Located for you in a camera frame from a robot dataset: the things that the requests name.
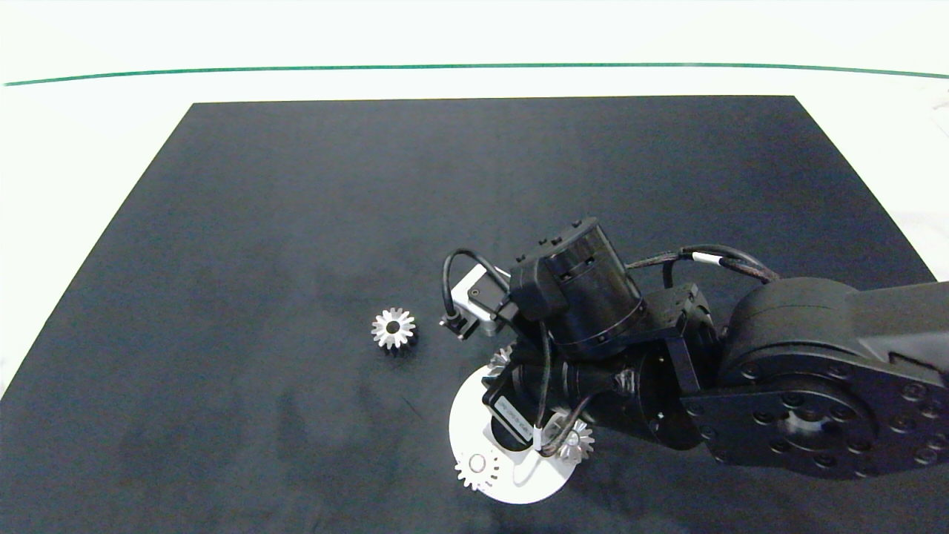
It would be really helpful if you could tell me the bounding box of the small steel gear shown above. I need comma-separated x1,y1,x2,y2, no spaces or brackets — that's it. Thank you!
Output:
487,345,518,378

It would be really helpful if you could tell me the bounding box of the large steel gear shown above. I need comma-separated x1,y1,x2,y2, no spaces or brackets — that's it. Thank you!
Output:
371,307,417,352

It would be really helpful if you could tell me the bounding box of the pale flat steel gear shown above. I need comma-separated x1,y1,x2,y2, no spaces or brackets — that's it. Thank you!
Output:
454,451,500,492

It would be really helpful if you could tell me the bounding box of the round white plate with pins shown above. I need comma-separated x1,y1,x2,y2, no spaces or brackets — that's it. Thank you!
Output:
449,362,576,505

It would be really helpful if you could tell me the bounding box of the dark rectangular mat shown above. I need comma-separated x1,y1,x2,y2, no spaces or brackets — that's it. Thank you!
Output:
0,95,949,534

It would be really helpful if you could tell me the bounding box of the thin black cable with white tag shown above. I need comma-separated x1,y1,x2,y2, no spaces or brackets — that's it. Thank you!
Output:
534,319,554,453

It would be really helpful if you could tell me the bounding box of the boxy silver wrist camera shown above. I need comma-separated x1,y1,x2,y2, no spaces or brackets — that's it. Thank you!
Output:
440,264,514,342

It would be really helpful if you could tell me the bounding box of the black camera cable loop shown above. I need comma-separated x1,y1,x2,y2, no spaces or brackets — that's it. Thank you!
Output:
443,248,512,327

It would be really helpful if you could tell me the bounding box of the thick black braided arm cable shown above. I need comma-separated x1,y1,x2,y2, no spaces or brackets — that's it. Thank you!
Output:
626,244,781,287

